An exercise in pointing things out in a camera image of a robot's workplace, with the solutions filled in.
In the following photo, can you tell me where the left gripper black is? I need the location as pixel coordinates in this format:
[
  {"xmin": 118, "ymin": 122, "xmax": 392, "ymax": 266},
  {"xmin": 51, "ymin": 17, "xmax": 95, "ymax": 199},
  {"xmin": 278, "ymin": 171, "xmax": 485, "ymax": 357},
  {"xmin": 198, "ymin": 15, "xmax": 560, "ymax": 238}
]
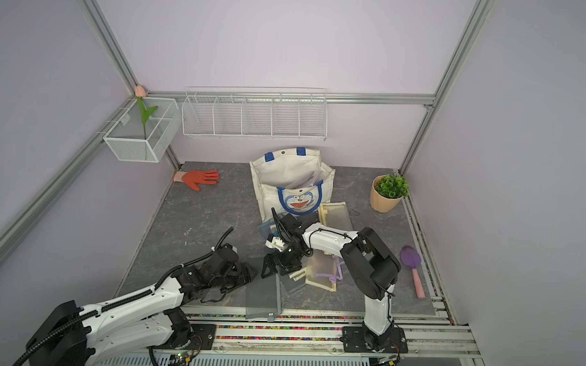
[{"xmin": 211, "ymin": 260, "xmax": 259, "ymax": 294}]

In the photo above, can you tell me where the grey mesh pouch front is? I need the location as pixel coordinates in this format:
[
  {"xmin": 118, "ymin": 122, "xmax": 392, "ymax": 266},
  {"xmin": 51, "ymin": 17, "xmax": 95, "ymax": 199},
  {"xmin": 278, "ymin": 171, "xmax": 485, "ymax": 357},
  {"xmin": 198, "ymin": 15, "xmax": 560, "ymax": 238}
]
[{"xmin": 246, "ymin": 256, "xmax": 281, "ymax": 322}]

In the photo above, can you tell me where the blue mesh pouch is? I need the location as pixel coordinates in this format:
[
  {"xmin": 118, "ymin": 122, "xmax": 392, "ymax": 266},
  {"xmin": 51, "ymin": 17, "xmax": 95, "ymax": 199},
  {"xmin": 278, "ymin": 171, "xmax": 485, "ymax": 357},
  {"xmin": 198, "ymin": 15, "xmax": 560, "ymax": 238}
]
[{"xmin": 257, "ymin": 219, "xmax": 278, "ymax": 239}]

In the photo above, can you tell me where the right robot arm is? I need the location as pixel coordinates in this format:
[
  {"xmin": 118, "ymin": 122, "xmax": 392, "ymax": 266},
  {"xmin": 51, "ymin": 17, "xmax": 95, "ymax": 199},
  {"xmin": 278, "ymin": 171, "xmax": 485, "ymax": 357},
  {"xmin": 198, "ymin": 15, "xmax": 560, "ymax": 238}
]
[{"xmin": 261, "ymin": 209, "xmax": 408, "ymax": 355}]

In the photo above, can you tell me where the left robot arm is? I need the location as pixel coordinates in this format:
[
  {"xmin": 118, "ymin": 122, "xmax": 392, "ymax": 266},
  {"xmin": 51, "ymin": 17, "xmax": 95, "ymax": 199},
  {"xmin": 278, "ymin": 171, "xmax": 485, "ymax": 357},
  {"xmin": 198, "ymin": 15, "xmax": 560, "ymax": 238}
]
[{"xmin": 14, "ymin": 239, "xmax": 258, "ymax": 366}]

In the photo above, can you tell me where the yellow mesh pouch bottom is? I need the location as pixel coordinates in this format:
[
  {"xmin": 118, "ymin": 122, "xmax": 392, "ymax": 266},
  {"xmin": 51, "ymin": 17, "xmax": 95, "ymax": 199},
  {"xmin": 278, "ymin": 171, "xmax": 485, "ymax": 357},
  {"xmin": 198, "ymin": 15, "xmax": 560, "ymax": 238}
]
[{"xmin": 305, "ymin": 251, "xmax": 339, "ymax": 292}]

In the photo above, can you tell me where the purple mesh pouch under pile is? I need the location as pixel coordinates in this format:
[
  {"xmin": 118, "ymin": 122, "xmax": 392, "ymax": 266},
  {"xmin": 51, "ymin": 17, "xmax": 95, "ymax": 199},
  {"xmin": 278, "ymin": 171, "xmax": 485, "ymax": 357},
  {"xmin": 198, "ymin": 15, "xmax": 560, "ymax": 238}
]
[{"xmin": 314, "ymin": 257, "xmax": 344, "ymax": 284}]

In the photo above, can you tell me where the white canvas Doraemon tote bag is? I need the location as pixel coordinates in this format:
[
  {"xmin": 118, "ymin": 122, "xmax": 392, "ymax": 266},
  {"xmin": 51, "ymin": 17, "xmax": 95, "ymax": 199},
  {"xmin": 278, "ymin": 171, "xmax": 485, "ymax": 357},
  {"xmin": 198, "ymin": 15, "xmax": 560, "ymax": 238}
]
[{"xmin": 249, "ymin": 147, "xmax": 336, "ymax": 222}]

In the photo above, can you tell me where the white slotted vent grille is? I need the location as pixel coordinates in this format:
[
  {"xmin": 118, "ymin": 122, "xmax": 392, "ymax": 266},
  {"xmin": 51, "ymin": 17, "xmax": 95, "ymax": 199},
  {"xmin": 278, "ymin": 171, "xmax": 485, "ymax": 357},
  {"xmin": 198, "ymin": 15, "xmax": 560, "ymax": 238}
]
[{"xmin": 103, "ymin": 347, "xmax": 372, "ymax": 366}]

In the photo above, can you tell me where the red rubber glove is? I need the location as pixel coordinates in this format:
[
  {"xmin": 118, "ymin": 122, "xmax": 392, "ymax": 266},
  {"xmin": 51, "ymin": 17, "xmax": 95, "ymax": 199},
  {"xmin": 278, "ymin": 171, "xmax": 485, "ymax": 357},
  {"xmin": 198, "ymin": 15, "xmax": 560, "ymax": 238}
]
[{"xmin": 172, "ymin": 170, "xmax": 220, "ymax": 192}]

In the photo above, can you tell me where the green plant in beige pot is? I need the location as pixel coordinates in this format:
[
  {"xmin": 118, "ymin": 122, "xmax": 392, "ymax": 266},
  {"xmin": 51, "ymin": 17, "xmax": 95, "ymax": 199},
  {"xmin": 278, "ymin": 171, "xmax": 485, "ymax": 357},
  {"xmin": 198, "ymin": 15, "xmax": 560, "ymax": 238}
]
[{"xmin": 370, "ymin": 174, "xmax": 409, "ymax": 214}]

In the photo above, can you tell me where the artificial pink tulip flower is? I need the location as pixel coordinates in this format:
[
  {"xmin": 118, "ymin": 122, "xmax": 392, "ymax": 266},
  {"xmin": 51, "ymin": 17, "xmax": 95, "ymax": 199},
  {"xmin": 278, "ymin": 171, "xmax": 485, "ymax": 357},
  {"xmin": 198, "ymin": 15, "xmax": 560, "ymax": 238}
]
[{"xmin": 134, "ymin": 85, "xmax": 158, "ymax": 140}]

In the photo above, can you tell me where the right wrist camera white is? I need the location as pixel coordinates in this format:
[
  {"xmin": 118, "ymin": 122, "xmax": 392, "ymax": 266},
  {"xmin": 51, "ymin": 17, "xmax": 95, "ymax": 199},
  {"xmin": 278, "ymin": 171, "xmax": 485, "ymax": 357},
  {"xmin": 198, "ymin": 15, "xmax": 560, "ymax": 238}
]
[{"xmin": 265, "ymin": 233, "xmax": 287, "ymax": 252}]

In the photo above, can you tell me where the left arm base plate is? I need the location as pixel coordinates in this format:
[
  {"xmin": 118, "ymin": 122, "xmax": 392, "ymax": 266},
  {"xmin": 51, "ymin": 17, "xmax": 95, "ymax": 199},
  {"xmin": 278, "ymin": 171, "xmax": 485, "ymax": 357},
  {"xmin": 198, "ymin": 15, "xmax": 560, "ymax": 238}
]
[{"xmin": 155, "ymin": 323, "xmax": 217, "ymax": 351}]

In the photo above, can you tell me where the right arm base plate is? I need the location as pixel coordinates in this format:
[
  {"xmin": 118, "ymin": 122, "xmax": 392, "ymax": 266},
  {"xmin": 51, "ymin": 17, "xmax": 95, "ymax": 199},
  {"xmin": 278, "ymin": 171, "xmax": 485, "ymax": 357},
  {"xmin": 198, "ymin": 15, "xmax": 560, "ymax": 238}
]
[{"xmin": 340, "ymin": 324, "xmax": 408, "ymax": 354}]

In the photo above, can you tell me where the long white wire wall basket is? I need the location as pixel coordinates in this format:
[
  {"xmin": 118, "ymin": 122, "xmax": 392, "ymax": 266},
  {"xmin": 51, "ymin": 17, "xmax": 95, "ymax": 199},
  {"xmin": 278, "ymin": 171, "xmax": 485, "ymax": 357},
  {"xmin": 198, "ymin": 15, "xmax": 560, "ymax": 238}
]
[{"xmin": 181, "ymin": 86, "xmax": 328, "ymax": 141}]

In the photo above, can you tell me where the small white mesh wall basket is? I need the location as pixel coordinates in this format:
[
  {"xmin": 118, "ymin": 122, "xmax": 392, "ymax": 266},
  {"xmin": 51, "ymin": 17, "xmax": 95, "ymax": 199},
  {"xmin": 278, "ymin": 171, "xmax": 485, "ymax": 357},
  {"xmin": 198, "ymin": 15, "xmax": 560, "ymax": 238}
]
[{"xmin": 104, "ymin": 97, "xmax": 182, "ymax": 163}]

